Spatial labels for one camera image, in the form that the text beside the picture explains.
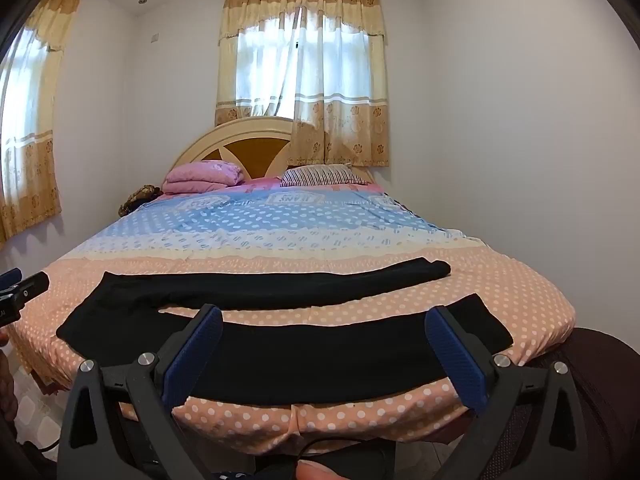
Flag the polka-dot bed sheet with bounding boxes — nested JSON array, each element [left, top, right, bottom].
[[10, 182, 576, 443]]

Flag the cream wooden headboard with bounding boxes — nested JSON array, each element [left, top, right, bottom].
[[170, 116, 376, 186]]

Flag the folded pink blanket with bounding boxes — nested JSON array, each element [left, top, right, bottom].
[[163, 160, 245, 195]]

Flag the black pants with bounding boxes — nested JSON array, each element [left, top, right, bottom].
[[56, 257, 515, 405]]

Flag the striped pillow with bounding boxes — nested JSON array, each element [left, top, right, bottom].
[[280, 162, 368, 188]]

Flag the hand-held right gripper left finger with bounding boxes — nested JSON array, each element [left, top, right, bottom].
[[56, 304, 224, 480]]

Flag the dark brown mesh clothing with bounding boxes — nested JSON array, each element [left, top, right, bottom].
[[520, 327, 640, 480]]

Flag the brown patterned bundle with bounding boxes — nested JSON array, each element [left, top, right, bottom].
[[118, 185, 162, 218]]

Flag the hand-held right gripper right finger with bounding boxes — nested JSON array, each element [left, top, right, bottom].
[[425, 306, 588, 480]]

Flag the person's right hand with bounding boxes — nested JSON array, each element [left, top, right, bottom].
[[295, 460, 343, 480]]

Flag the beige floral window curtain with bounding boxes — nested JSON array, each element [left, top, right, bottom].
[[215, 0, 391, 167], [0, 0, 83, 243]]

